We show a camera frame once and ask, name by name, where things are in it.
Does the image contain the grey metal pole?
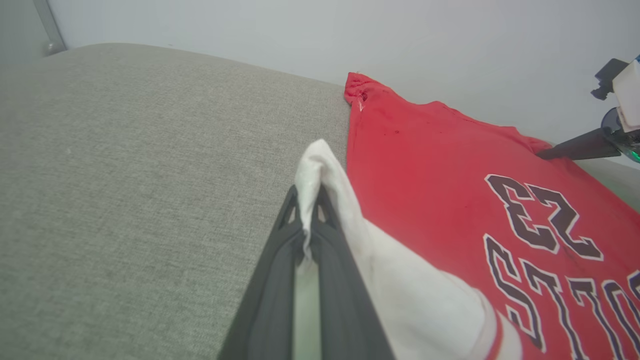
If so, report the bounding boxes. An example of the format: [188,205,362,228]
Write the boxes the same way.
[32,0,68,57]

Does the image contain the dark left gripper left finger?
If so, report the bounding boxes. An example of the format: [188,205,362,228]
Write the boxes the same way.
[217,185,306,360]

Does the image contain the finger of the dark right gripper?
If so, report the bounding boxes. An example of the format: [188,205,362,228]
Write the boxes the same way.
[535,127,624,161]

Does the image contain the red basketball jersey white sleeves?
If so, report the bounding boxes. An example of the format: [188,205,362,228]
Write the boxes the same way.
[292,71,640,360]

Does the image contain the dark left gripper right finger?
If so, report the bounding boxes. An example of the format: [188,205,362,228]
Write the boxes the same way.
[306,185,396,360]

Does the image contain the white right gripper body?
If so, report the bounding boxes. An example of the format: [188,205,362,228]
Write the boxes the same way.
[591,57,640,134]

